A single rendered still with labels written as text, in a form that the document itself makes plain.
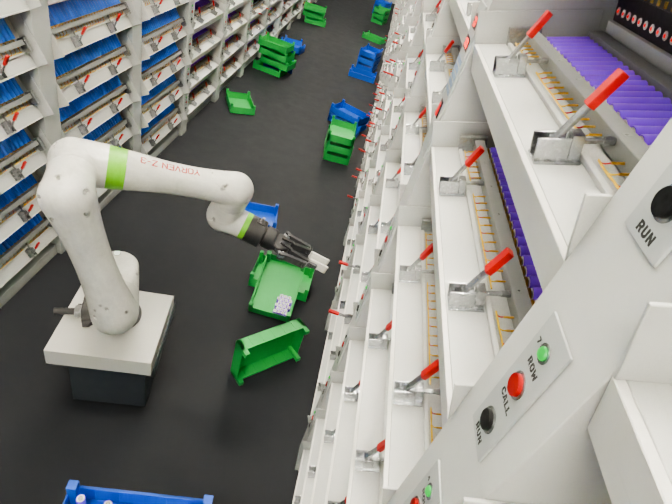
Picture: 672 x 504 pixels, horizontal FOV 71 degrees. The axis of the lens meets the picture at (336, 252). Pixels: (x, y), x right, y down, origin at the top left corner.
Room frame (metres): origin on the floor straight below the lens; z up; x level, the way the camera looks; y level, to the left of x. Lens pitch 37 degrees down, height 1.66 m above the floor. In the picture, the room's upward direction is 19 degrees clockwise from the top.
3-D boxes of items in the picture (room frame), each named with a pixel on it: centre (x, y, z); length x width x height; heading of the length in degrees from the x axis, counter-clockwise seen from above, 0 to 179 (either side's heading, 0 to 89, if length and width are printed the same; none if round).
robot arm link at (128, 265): (1.01, 0.63, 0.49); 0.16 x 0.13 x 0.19; 29
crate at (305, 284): (1.81, 0.22, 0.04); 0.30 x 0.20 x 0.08; 93
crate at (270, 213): (2.23, 0.54, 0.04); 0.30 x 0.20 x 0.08; 103
